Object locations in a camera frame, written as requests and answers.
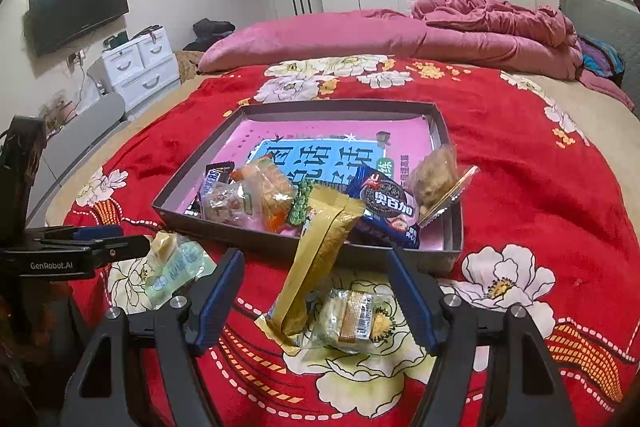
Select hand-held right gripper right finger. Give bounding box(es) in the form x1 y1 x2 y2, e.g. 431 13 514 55
385 248 568 427

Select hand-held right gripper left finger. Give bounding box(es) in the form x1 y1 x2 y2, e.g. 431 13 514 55
60 248 246 427

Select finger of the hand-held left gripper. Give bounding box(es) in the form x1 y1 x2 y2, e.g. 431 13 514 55
27 223 124 244
75 234 152 269

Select pale green snack packet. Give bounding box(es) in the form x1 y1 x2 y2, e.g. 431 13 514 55
142 231 218 312

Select grey cardboard box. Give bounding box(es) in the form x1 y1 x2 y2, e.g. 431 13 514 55
151 98 465 278

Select clear yellow pastry packet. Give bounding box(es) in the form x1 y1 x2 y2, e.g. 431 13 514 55
300 284 401 360

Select clear candy packet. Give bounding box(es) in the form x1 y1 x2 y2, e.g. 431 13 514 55
202 182 258 224

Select blue cookie packet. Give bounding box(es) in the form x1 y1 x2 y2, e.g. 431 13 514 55
346 164 423 250

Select gold snack packet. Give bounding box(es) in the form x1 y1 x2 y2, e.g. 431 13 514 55
254 184 366 355

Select orange cracker packet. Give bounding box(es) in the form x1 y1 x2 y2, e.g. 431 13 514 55
230 157 296 234

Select black green pea packet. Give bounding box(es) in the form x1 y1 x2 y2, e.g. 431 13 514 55
285 184 321 228

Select small black candy bar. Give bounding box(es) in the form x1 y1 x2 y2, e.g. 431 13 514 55
199 162 236 218

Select clear bag of beige snacks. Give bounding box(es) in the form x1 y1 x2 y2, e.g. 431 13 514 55
404 144 480 228

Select grey padded board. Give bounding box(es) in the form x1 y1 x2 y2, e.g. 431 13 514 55
25 94 126 228

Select red floral blanket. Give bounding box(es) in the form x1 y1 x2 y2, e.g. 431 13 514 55
62 54 640 427

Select white drawer cabinet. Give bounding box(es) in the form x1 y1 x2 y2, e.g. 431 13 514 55
87 29 180 112

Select pink printed booklet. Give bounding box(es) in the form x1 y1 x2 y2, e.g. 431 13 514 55
185 114 441 253

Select black bag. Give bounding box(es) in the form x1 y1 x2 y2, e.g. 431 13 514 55
182 18 236 52

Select pink long folded duvet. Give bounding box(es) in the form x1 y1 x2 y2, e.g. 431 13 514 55
197 9 636 110

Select pink crumpled quilt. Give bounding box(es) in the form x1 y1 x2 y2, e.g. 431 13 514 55
411 0 576 48

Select colourful striped clothes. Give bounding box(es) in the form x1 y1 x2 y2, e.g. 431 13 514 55
577 34 626 88

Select grey padded headboard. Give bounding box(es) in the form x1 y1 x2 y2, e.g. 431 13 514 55
559 0 640 108

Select black wall television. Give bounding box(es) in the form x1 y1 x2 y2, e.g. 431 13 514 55
24 0 130 58

